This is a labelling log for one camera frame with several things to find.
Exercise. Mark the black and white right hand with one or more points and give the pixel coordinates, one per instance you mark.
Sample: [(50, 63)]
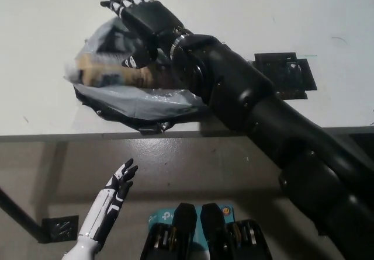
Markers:
[(152, 17)]

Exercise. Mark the white and black left hand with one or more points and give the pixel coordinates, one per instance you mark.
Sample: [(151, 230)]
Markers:
[(112, 198)]

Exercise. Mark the beige protein shake bottle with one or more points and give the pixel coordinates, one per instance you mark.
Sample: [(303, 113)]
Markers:
[(99, 74)]

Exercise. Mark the grey plastic bag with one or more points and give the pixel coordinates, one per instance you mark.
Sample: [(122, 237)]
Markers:
[(146, 102)]

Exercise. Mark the teal router box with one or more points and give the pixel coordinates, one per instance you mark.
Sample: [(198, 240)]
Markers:
[(162, 216)]

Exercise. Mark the black floor tape patch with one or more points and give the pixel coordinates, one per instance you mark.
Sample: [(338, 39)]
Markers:
[(60, 228)]

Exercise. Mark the dark table leg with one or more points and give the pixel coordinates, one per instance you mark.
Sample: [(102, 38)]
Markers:
[(20, 213)]

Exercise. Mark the black tape square patch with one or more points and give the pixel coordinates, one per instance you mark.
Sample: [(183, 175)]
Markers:
[(289, 76)]

